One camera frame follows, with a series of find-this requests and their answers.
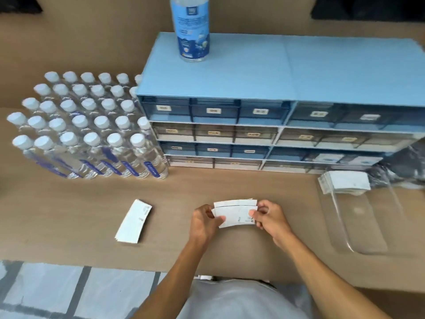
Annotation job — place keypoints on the thick stack of white labels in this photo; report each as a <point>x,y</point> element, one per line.
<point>347,182</point>

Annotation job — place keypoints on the person's right hand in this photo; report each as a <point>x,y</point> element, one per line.
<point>274,222</point>

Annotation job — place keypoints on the person's right thumb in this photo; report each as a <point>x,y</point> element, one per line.
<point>256,217</point>

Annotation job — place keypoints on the white paper label bundle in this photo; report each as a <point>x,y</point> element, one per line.
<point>237,214</point>

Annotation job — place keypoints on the person's left forearm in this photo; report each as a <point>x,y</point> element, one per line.
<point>177,279</point>

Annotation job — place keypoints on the person's white shirt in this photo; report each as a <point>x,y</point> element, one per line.
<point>239,300</point>

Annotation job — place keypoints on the blue drawer cabinet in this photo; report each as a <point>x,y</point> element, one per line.
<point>219,73</point>
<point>352,79</point>

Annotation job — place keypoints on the person's right forearm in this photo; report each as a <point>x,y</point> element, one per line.
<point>318,279</point>

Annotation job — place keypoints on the person's left thumb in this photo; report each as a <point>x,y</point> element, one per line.
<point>219,221</point>

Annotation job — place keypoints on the dark blurred object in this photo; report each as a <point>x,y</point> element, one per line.
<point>368,6</point>
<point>18,3</point>

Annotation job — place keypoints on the crumpled clear plastic bag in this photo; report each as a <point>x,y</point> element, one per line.
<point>401,166</point>

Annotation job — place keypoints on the clear plastic drawer tray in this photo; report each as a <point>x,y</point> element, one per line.
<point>362,222</point>

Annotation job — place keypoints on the group of clear water bottles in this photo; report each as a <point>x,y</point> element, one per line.
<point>89,129</point>

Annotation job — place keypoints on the small white label pile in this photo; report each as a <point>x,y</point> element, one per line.
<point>133,221</point>

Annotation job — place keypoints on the tall blue-labelled water bottle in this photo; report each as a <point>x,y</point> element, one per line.
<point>190,29</point>

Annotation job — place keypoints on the person's left hand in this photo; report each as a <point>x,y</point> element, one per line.
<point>202,225</point>

